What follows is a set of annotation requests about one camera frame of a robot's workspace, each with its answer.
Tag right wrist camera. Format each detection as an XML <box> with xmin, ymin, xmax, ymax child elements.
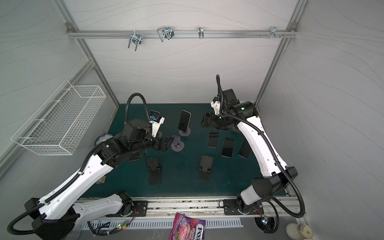
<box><xmin>211</xmin><ymin>97</ymin><xmax>221</xmax><ymax>116</ymax></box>

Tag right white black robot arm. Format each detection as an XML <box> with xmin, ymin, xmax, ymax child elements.
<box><xmin>202</xmin><ymin>75</ymin><xmax>306</xmax><ymax>234</ymax></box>

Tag right metal bolt bracket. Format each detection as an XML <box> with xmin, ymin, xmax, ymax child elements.
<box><xmin>260</xmin><ymin>27</ymin><xmax>286</xmax><ymax>39</ymax></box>

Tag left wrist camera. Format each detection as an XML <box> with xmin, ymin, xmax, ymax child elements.
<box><xmin>150</xmin><ymin>116</ymin><xmax>165</xmax><ymax>138</ymax></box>

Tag white wire basket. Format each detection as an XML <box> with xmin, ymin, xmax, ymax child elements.
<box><xmin>11</xmin><ymin>80</ymin><xmax>106</xmax><ymax>156</ymax></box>

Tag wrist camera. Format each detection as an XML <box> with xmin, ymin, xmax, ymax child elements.
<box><xmin>150</xmin><ymin>116</ymin><xmax>165</xmax><ymax>138</ymax></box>
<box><xmin>211</xmin><ymin>97</ymin><xmax>221</xmax><ymax>116</ymax></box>

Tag front right folding stand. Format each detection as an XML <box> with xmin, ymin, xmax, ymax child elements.
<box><xmin>198</xmin><ymin>155</ymin><xmax>213</xmax><ymax>182</ymax></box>

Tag front left folding stand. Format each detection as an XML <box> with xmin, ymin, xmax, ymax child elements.
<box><xmin>146</xmin><ymin>158</ymin><xmax>162</xmax><ymax>185</ymax></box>

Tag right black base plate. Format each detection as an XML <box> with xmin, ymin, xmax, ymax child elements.
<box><xmin>219</xmin><ymin>198</ymin><xmax>264</xmax><ymax>216</ymax></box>

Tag small metal bracket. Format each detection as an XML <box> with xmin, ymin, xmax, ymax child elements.
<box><xmin>198</xmin><ymin>27</ymin><xmax>204</xmax><ymax>39</ymax></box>

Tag white vent grille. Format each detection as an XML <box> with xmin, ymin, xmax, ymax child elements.
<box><xmin>92</xmin><ymin>218</ymin><xmax>244</xmax><ymax>231</ymax></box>

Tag middle round stand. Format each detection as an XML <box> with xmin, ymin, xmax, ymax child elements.
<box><xmin>171</xmin><ymin>135</ymin><xmax>185</xmax><ymax>153</ymax></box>

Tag aluminium cross bar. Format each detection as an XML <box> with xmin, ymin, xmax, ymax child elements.
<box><xmin>67</xmin><ymin>29</ymin><xmax>298</xmax><ymax>40</ymax></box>

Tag black capped glass bottle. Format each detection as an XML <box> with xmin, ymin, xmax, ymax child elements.
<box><xmin>97</xmin><ymin>176</ymin><xmax>106</xmax><ymax>184</ymax></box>

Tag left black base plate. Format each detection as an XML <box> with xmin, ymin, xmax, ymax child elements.
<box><xmin>118</xmin><ymin>201</ymin><xmax>148</xmax><ymax>217</ymax></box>

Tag metal u-bolt clamp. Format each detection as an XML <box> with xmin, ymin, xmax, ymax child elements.
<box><xmin>128</xmin><ymin>31</ymin><xmax>142</xmax><ymax>51</ymax></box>
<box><xmin>157</xmin><ymin>27</ymin><xmax>175</xmax><ymax>42</ymax></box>

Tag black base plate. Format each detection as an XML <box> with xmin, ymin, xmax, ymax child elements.
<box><xmin>118</xmin><ymin>201</ymin><xmax>148</xmax><ymax>217</ymax></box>
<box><xmin>219</xmin><ymin>198</ymin><xmax>264</xmax><ymax>216</ymax></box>

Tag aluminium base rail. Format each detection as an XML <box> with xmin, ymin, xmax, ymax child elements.
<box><xmin>68</xmin><ymin>196</ymin><xmax>307</xmax><ymax>221</ymax></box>

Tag blue white ceramic bowl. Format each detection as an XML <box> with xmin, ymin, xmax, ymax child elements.
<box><xmin>94</xmin><ymin>134</ymin><xmax>114</xmax><ymax>146</ymax></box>

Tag back centre round stand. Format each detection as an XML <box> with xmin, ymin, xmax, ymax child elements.
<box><xmin>179</xmin><ymin>128</ymin><xmax>191</xmax><ymax>137</ymax></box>

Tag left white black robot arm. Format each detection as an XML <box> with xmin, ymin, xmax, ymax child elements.
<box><xmin>7</xmin><ymin>93</ymin><xmax>174</xmax><ymax>240</ymax></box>

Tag left metal U-bolt clamp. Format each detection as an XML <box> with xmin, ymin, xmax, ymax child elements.
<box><xmin>128</xmin><ymin>31</ymin><xmax>142</xmax><ymax>51</ymax></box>

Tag round stand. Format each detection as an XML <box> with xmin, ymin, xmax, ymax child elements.
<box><xmin>179</xmin><ymin>128</ymin><xmax>191</xmax><ymax>137</ymax></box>
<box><xmin>171</xmin><ymin>135</ymin><xmax>185</xmax><ymax>153</ymax></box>

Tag pink snack bag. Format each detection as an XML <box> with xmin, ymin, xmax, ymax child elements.
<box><xmin>169</xmin><ymin>213</ymin><xmax>206</xmax><ymax>240</ymax></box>

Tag folding stand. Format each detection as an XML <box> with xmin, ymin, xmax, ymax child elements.
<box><xmin>198</xmin><ymin>155</ymin><xmax>213</xmax><ymax>182</ymax></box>
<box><xmin>146</xmin><ymin>158</ymin><xmax>162</xmax><ymax>185</ymax></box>

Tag centre metal U-bolt clamp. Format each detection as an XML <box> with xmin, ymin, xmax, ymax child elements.
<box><xmin>157</xmin><ymin>27</ymin><xmax>175</xmax><ymax>42</ymax></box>

